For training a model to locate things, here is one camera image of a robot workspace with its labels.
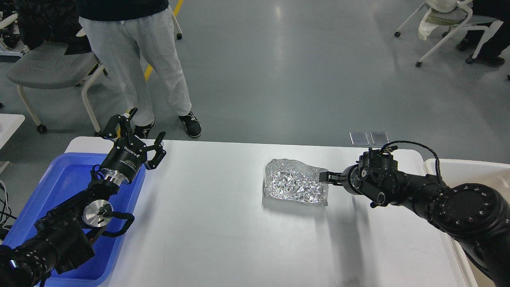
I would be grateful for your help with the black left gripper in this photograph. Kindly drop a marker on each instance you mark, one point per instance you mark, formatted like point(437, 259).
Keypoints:
point(126, 157)

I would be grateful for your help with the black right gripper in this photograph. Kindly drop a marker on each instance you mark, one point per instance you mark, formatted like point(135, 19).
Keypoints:
point(351, 179)

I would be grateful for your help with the silver foil bag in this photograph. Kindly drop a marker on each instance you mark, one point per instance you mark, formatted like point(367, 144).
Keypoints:
point(293, 180)

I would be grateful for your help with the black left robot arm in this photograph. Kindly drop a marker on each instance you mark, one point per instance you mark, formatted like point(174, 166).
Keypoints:
point(66, 234)

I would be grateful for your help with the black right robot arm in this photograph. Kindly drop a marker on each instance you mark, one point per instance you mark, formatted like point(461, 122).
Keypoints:
point(475, 215)

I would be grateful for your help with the left metal floor plate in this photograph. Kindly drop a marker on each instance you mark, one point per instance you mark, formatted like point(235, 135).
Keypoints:
point(359, 138)

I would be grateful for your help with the metal floor plate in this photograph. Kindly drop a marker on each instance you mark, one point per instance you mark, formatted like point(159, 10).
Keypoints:
point(359, 138)
point(379, 138)

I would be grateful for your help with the right metal floor plate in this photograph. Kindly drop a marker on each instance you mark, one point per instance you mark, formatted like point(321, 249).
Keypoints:
point(379, 138)

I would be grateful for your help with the blue plastic bin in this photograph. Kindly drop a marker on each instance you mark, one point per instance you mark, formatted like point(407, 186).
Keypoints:
point(67, 175)

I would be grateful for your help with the person in grey sweatpants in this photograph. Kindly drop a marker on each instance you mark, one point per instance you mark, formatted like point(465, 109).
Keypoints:
point(121, 32)

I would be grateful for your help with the white plastic bin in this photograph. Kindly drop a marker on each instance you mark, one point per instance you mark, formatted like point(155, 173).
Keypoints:
point(492, 174)

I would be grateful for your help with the small white side table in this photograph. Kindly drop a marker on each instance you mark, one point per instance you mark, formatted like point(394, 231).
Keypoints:
point(9, 123)

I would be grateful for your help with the white rolling chair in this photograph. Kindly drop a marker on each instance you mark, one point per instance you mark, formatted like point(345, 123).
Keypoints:
point(457, 15)

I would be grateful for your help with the grey chair with white frame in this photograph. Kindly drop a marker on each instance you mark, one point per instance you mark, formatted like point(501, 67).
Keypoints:
point(49, 67)

